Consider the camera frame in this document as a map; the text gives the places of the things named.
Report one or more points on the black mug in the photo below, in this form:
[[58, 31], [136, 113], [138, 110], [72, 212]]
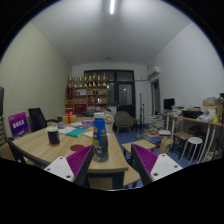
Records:
[[53, 137]]

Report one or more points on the black office chair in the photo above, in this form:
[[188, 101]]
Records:
[[36, 118]]

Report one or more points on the yellow paper envelope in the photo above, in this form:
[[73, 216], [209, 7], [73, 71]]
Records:
[[88, 134]]

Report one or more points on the dark suitcase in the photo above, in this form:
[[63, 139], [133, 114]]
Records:
[[1, 100]]

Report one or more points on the wooden shelf unit with trophies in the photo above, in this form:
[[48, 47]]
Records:
[[86, 98]]

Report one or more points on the black framed glass door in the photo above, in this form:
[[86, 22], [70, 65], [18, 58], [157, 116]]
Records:
[[125, 95]]

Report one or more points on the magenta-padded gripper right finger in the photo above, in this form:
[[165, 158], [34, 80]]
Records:
[[145, 160]]

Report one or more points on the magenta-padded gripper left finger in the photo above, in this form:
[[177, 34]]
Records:
[[80, 160]]

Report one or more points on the brown wooden stool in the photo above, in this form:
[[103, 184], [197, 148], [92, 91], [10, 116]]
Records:
[[182, 135]]

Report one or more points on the grey armchair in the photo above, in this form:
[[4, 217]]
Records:
[[124, 119]]

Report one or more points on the low light wooden table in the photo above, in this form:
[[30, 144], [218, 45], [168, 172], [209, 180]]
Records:
[[138, 145]]

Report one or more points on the flat round red coaster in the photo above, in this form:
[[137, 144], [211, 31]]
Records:
[[77, 147]]

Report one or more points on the white paper booklet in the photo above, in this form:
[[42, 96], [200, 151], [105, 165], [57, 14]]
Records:
[[66, 130]]

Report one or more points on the yellow gift box red ribbon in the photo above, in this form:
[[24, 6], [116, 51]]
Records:
[[69, 118]]

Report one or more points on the brown paper bag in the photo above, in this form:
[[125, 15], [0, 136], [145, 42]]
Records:
[[165, 145]]

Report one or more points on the pink flowers in white pot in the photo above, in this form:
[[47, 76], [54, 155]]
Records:
[[110, 121]]

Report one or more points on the blue drink bottle white cap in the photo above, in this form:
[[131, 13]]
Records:
[[99, 133]]

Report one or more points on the black computer monitor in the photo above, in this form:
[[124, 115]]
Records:
[[169, 103]]

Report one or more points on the purple sign board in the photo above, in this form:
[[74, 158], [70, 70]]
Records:
[[18, 124]]

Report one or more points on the white wall air conditioner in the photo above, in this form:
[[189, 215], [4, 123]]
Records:
[[153, 71]]

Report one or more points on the white round stool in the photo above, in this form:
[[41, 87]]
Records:
[[194, 141]]

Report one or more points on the pile of books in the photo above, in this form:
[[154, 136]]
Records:
[[155, 128]]

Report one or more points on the teal book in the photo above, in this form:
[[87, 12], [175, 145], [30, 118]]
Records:
[[76, 132]]

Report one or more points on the black tripod stand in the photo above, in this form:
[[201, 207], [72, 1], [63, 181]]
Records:
[[143, 113]]

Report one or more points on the ceiling tube light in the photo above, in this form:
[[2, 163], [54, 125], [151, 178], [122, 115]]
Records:
[[112, 6]]

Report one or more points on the long wooden side desk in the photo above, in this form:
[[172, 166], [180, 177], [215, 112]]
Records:
[[196, 120]]

